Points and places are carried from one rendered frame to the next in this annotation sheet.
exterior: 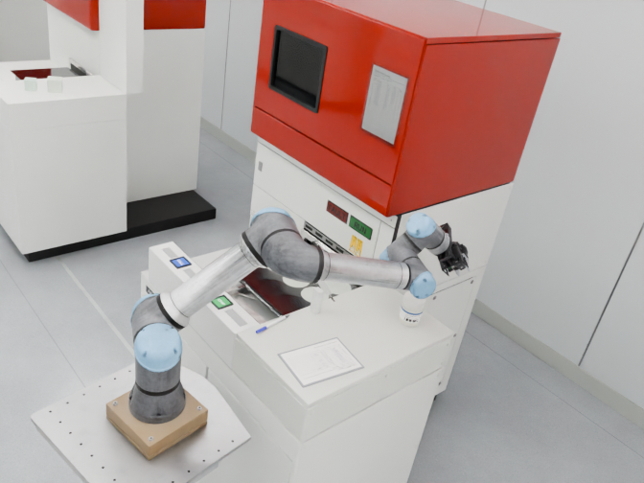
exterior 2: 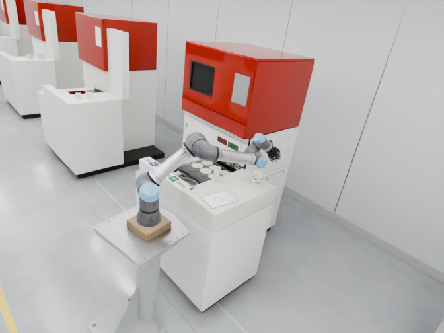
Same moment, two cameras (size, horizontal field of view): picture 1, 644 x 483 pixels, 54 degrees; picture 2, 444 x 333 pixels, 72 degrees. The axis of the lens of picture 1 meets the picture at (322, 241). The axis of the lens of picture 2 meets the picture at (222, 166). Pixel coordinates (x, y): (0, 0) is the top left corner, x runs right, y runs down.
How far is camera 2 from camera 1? 31 cm
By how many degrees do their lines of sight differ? 3
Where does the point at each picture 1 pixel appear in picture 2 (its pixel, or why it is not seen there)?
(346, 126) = (224, 101)
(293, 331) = (206, 188)
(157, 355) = (149, 194)
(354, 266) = (232, 154)
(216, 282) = (172, 164)
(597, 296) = (339, 180)
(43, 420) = (99, 228)
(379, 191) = (240, 128)
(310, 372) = (215, 203)
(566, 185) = (323, 130)
